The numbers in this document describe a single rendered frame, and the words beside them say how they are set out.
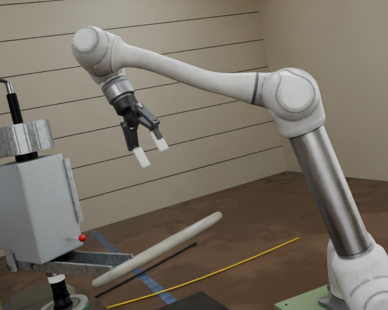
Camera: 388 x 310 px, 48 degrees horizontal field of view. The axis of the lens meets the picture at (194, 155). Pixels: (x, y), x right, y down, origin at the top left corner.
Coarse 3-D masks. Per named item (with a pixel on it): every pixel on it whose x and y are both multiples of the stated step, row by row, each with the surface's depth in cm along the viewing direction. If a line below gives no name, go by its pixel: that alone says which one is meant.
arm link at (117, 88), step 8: (112, 80) 134; (120, 80) 135; (128, 80) 138; (104, 88) 135; (112, 88) 134; (120, 88) 134; (128, 88) 135; (112, 96) 134; (120, 96) 135; (112, 104) 138
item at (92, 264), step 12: (72, 252) 189; (84, 252) 184; (96, 252) 180; (24, 264) 194; (36, 264) 188; (48, 264) 182; (60, 264) 177; (72, 264) 172; (84, 264) 167; (96, 264) 164; (108, 264) 175; (84, 276) 168; (96, 276) 164
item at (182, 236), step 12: (216, 216) 140; (192, 228) 130; (204, 228) 133; (168, 240) 127; (180, 240) 127; (144, 252) 169; (156, 252) 125; (120, 264) 163; (132, 264) 125; (108, 276) 129; (120, 276) 127
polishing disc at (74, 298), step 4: (72, 296) 202; (76, 296) 201; (80, 296) 200; (84, 296) 199; (72, 300) 197; (76, 300) 196; (80, 300) 196; (84, 300) 195; (48, 304) 198; (52, 304) 197; (72, 304) 193; (76, 304) 192; (80, 304) 191; (84, 304) 191; (44, 308) 195; (48, 308) 194; (52, 308) 193; (68, 308) 190; (72, 308) 189; (76, 308) 188; (80, 308) 188
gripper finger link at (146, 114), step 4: (136, 104) 131; (136, 108) 131; (140, 108) 131; (144, 108) 131; (140, 112) 130; (144, 112) 130; (148, 112) 131; (144, 116) 130; (148, 116) 129; (152, 116) 129; (148, 120) 129; (152, 120) 128; (156, 120) 129; (152, 124) 128
